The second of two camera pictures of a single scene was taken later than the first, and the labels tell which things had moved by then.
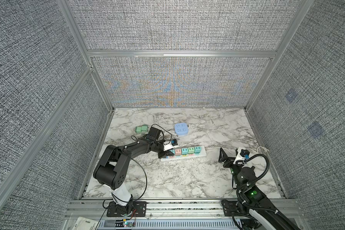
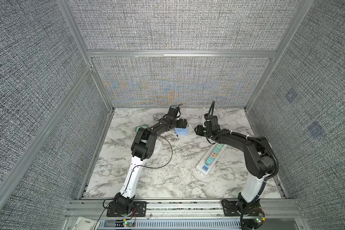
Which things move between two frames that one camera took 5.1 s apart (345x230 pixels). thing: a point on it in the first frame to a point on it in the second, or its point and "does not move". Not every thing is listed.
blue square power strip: [181, 129] does not move
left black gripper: [164, 154] to [180, 123]
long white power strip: [202, 153] to [211, 159]
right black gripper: [230, 162] to [198, 129]
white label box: [82, 223] does not move
